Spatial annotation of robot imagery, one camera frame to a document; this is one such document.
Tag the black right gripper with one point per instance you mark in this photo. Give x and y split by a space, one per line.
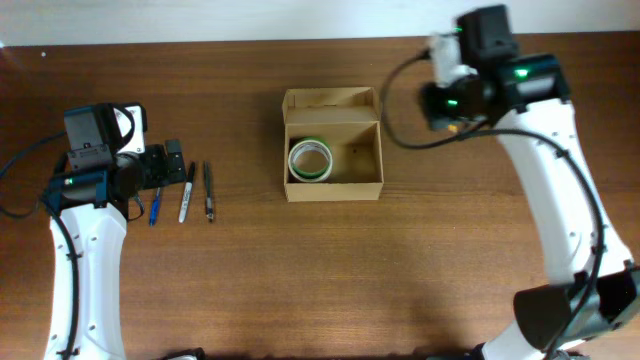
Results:
435 105

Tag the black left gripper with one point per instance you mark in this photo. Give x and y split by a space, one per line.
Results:
167 163

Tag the green tape roll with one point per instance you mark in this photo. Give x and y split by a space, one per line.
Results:
320 176

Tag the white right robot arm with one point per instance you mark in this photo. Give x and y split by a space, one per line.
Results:
593 279

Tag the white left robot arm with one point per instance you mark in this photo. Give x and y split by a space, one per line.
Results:
107 165

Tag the black white Sharpie marker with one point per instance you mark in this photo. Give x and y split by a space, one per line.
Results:
187 193

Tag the blue gel pen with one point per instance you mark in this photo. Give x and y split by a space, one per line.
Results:
155 207

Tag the black clear gel pen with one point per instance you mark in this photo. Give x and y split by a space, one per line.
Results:
209 202

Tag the brown cardboard box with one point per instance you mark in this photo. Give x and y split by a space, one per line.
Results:
332 144

